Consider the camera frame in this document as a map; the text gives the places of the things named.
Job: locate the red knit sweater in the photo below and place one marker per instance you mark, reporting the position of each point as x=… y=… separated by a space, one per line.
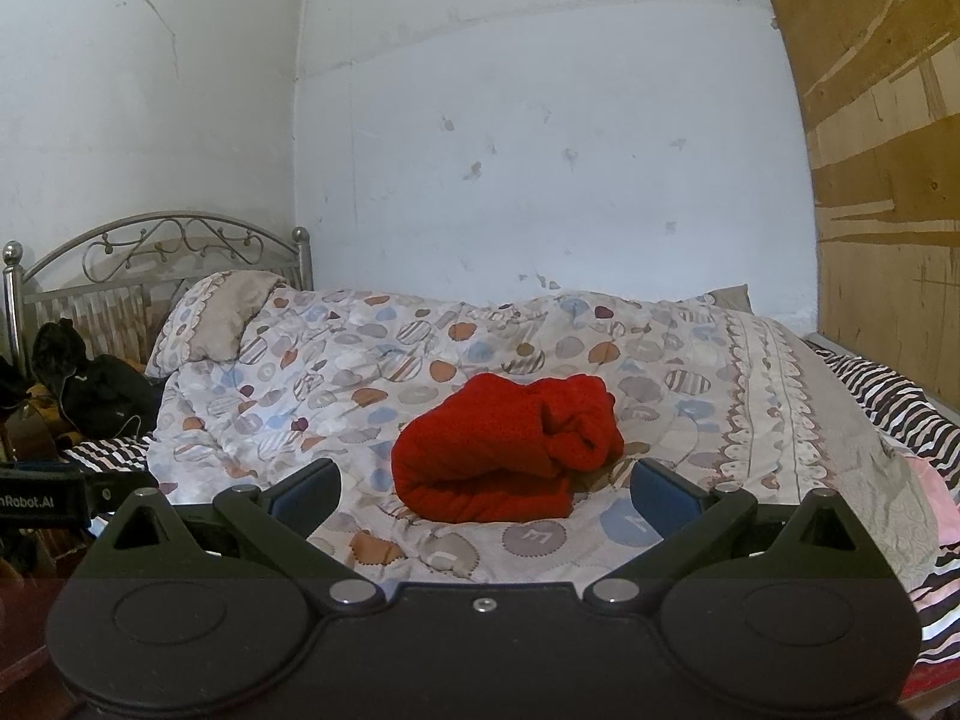
x=495 y=450

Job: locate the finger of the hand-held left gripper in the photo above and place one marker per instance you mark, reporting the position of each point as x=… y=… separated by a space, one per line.
x=120 y=487

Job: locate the black white striped bed sheet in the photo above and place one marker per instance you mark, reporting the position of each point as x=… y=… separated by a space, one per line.
x=892 y=397

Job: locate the yellow cloth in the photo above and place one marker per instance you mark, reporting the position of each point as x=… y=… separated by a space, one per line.
x=52 y=412

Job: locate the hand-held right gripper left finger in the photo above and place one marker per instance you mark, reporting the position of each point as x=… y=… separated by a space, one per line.
x=307 y=499

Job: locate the plywood board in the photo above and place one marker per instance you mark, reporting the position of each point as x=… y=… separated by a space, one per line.
x=885 y=127

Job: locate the metal bed headboard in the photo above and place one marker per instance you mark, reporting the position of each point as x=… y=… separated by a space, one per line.
x=150 y=255

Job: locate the grey pillow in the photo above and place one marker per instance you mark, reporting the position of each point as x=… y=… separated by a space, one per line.
x=731 y=297

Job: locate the patterned duvet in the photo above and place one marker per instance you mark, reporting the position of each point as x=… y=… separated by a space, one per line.
x=360 y=390

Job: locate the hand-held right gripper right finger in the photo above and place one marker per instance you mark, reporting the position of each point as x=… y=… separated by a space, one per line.
x=664 y=499

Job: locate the black bag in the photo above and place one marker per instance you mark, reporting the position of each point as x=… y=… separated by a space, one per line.
x=97 y=390

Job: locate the beige patterned pillow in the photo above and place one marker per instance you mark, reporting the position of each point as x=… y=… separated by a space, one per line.
x=217 y=315

